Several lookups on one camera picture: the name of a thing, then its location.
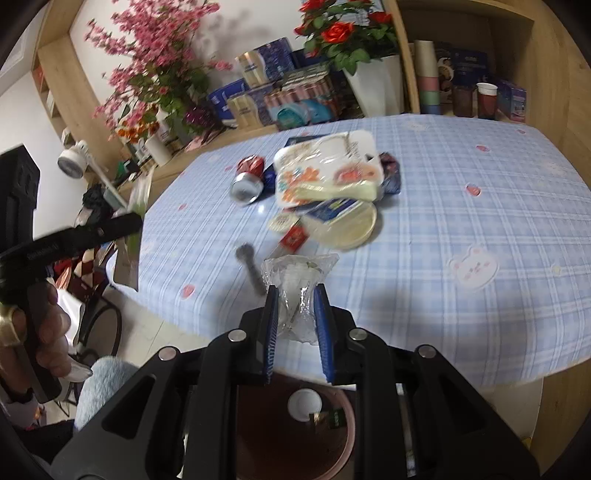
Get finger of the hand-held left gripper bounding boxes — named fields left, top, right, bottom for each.
left=33, top=213, right=144, bottom=274

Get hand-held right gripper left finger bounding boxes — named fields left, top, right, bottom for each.
left=50, top=285, right=280, bottom=480

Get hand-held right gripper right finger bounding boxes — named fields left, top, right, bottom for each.
left=314, top=284, right=540, bottom=480

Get clear plastic wrapper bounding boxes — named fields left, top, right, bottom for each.
left=262, top=253, right=340, bottom=344

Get cream round plastic lid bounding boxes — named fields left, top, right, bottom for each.
left=300, top=198, right=379, bottom=251

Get person's left hand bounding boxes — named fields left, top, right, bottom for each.
left=36, top=281, right=74, bottom=380

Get white round desk lamp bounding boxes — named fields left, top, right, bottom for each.
left=58, top=140, right=127, bottom=208

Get white paper cup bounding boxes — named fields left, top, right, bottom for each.
left=287, top=388, right=324, bottom=422

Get dark small packet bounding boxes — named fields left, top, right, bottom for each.
left=308, top=408, right=347, bottom=430

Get grey spoon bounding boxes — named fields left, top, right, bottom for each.
left=235, top=244, right=269, bottom=296

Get small red packet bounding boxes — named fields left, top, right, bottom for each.
left=281, top=226, right=309, bottom=252

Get white bottle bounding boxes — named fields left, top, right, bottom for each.
left=144, top=131, right=172, bottom=167

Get orange flower bunch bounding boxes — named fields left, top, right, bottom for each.
left=115, top=115, right=158, bottom=144

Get small round white sticker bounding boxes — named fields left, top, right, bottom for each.
left=268, top=212, right=298, bottom=234

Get blue white card packet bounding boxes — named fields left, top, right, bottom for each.
left=302, top=198, right=358, bottom=227

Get light blue fluffy cloth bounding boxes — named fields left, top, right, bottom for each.
left=74, top=356, right=139, bottom=430

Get crushed aluminium soda can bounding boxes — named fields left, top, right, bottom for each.
left=230, top=154, right=267, bottom=204

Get purple flower bunch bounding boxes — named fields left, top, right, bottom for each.
left=185, top=106, right=215, bottom=132

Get white printed plastic food bag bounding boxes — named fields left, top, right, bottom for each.
left=272, top=129, right=385, bottom=208

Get dark blue snack wrapper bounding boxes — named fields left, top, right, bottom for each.
left=379, top=151, right=403, bottom=195

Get blue gift box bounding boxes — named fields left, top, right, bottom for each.
left=208, top=78, right=259, bottom=127

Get pink blossom artificial plant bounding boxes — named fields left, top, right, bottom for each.
left=85, top=0, right=234, bottom=139

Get boxed bottle gift set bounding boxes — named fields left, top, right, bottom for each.
left=263, top=65, right=345, bottom=130

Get blue box with silver cup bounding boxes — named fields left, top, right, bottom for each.
left=235, top=38, right=296, bottom=88

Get white tall vase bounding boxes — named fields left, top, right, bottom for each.
left=342, top=54, right=404, bottom=118

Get brown translucent cup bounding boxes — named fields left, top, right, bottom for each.
left=452, top=85, right=475, bottom=117

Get stack of pastel cups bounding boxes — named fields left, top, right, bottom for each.
left=412, top=39, right=441, bottom=115

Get red cup with white liner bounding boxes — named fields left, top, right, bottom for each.
left=475, top=82, right=498, bottom=120

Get small blue carton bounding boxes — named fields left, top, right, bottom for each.
left=496, top=79, right=528, bottom=123

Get red rose bouquet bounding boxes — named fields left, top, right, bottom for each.
left=294, top=0, right=400, bottom=75

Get dark blue picture box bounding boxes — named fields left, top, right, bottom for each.
left=434, top=41, right=489, bottom=93

